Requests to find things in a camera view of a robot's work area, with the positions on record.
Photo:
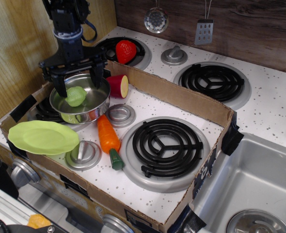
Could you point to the silver oven knob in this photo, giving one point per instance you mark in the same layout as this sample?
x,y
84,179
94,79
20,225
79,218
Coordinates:
x,y
23,174
112,224

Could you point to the light green toy broccoli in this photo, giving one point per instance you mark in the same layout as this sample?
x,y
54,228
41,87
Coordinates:
x,y
75,96

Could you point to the silver oven knob middle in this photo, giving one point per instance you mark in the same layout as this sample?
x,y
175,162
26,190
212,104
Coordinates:
x,y
112,224

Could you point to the silver stove knob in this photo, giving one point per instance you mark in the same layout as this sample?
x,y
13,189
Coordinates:
x,y
84,156
174,57
121,115

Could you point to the hanging silver slotted spatula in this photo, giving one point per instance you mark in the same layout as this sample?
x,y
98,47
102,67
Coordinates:
x,y
204,29

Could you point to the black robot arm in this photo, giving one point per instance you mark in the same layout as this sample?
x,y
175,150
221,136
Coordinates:
x,y
68,17

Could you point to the black front right burner coil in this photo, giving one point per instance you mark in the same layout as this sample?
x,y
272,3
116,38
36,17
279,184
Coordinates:
x,y
167,148

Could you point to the orange toy carrot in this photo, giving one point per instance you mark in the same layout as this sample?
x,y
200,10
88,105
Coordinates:
x,y
109,142

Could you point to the silver back stove knob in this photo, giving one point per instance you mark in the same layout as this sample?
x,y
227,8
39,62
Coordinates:
x,y
174,57

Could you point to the red halved toy fruit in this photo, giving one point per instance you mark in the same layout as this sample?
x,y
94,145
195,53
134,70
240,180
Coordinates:
x,y
119,86

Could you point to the red toy strawberry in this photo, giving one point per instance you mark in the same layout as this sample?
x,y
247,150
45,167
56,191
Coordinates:
x,y
125,51

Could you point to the black back right burner coil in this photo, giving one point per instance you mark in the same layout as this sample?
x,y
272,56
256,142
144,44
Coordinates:
x,y
218,82

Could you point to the silver sink drain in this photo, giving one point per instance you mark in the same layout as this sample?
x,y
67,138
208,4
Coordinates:
x,y
255,221

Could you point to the silver front stove knob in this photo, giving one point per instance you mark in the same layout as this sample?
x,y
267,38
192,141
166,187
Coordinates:
x,y
84,156

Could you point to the brown cardboard fence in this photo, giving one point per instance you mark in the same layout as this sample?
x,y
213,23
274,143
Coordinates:
x,y
102,190

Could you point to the orange object bottom left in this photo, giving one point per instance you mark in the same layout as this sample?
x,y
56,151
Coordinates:
x,y
37,221

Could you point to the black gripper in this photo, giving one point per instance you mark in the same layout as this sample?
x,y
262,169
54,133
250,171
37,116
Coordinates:
x,y
71,57

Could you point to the black back left burner coil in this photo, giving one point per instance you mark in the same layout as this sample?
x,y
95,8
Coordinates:
x,y
110,44

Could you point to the black burner coil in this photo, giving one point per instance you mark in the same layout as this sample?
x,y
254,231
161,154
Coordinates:
x,y
167,148
45,112
110,44
218,82

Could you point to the black front left burner coil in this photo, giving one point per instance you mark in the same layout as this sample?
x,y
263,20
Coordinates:
x,y
45,112

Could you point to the light green plastic plate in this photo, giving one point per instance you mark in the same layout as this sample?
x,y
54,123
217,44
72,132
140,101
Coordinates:
x,y
43,137

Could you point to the silver oven knob left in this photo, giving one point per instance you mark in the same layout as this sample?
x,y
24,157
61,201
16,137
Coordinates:
x,y
23,174

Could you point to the hanging silver strainer ladle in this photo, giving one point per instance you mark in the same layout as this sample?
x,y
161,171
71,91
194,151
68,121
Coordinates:
x,y
156,19

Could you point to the silver centre stove knob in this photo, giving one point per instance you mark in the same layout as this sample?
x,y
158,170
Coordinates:
x,y
121,115

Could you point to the silver metal sink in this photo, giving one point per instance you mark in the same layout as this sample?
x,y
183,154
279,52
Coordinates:
x,y
253,177

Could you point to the silver metal pot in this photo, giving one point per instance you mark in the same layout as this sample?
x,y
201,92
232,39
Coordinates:
x,y
95,103

